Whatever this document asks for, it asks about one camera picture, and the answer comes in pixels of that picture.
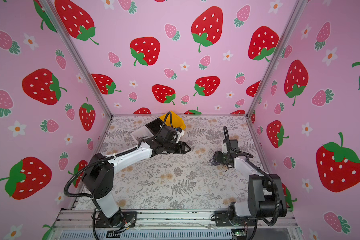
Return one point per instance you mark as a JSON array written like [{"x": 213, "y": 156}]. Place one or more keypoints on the aluminium frame rail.
[{"x": 180, "y": 224}]

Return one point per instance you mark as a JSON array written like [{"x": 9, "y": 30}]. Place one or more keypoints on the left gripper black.
[{"x": 182, "y": 147}]

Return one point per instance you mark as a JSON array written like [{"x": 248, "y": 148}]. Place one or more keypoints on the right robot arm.
[{"x": 265, "y": 200}]

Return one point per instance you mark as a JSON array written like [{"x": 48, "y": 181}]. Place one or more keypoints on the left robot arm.
[{"x": 161, "y": 136}]

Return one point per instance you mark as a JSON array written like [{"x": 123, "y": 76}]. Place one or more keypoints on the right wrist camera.
[{"x": 234, "y": 146}]

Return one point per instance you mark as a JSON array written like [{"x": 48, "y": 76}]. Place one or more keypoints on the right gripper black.
[{"x": 217, "y": 157}]

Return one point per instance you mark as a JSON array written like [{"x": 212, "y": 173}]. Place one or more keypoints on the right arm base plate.
[{"x": 228, "y": 219}]

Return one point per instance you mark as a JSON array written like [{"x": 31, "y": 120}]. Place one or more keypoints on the white plastic bin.
[{"x": 141, "y": 135}]

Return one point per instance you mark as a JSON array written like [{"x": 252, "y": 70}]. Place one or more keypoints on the yellow plastic bin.
[{"x": 172, "y": 120}]

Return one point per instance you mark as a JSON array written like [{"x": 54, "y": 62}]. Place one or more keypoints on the black plastic bin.
[{"x": 155, "y": 126}]

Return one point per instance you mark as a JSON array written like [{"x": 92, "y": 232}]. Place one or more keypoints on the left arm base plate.
[{"x": 119, "y": 220}]

